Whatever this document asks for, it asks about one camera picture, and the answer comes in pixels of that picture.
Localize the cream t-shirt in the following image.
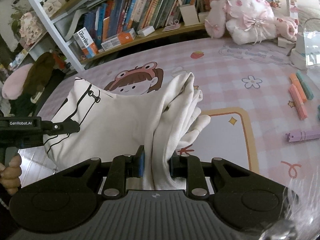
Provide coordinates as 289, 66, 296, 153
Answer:
43, 73, 210, 190

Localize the person's left hand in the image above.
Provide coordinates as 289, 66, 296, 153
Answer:
0, 154, 22, 196

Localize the brown jacket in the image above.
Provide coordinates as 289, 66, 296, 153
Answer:
22, 52, 55, 95

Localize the usmile white orange box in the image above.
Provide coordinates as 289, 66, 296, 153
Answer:
73, 27, 98, 59

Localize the pink checkered cartoon tablecloth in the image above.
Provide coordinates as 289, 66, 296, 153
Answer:
18, 36, 320, 193

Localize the white orange flat box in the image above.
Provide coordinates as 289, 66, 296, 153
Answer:
101, 28, 136, 51

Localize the small white box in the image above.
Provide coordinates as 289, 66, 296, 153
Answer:
137, 26, 155, 37

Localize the green highlighter pen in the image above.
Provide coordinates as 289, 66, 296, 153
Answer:
296, 70, 314, 101

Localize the orange highlighter pen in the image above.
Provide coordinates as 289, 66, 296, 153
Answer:
289, 73, 307, 102

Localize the row of leaning books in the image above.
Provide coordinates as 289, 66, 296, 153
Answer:
77, 0, 196, 49

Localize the beige pen holder box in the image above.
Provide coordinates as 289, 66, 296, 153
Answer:
180, 4, 199, 26

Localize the pink white plush bunny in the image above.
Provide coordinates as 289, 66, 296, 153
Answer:
204, 0, 299, 45

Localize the white bookshelf frame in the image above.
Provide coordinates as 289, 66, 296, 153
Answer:
21, 0, 293, 72

